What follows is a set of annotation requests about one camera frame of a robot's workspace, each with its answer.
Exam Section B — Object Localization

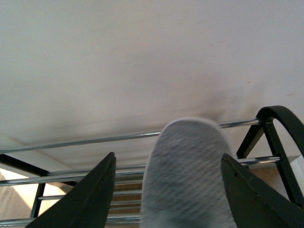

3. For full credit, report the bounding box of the grey knit sneaker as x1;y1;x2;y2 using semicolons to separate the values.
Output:
140;118;236;228

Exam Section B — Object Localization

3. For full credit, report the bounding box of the black metal shoe rack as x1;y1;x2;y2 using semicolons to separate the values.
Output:
0;105;304;227

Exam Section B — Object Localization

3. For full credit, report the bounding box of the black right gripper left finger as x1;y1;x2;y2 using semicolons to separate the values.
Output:
27;152;116;228

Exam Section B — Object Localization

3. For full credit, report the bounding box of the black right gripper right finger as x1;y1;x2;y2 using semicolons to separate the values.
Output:
220;153;304;228

